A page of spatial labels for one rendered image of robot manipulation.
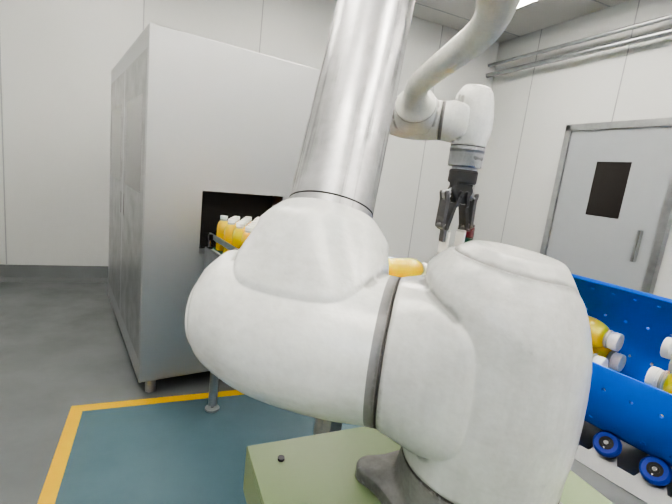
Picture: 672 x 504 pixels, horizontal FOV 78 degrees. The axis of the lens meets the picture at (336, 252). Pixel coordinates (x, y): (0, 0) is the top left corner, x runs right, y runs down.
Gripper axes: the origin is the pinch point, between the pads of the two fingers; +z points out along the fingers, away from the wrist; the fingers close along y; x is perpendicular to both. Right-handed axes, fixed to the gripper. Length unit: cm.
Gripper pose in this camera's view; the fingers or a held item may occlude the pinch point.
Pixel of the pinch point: (451, 243)
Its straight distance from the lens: 118.9
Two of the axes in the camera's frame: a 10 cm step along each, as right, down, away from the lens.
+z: -1.1, 9.8, 1.8
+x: -5.5, -2.2, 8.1
